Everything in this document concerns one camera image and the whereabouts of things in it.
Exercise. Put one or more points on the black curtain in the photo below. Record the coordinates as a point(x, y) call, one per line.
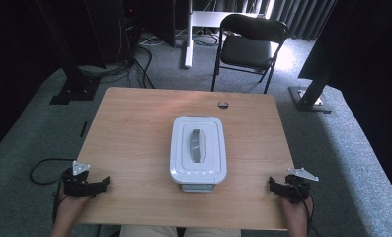
point(6, 65)
point(371, 49)

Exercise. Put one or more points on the round table grommet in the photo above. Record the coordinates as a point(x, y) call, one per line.
point(223, 105)

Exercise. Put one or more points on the black folding chair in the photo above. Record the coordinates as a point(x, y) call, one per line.
point(246, 49)

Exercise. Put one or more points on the white plastic storage box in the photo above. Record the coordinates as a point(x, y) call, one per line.
point(198, 149)

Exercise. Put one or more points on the black metal stand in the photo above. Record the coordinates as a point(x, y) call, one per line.
point(310, 98)
point(75, 89)

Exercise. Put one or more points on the grey curtain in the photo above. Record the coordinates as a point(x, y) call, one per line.
point(302, 16)

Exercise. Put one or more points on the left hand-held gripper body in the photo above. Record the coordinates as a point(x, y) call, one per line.
point(76, 184)

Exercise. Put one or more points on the black tape strip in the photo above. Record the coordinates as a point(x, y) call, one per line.
point(83, 129)

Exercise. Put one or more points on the person's right hand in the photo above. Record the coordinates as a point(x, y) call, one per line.
point(295, 212)

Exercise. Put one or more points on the grey translucent storage box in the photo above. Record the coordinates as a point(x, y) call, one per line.
point(196, 188)

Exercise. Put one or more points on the person's legs in beige trousers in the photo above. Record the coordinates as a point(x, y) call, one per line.
point(144, 232)

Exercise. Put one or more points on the person's left hand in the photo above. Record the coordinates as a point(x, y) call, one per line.
point(71, 205)

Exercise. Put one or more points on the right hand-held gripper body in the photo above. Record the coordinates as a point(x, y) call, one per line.
point(297, 191)

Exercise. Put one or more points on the white desk frame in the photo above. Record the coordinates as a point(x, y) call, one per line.
point(188, 39)

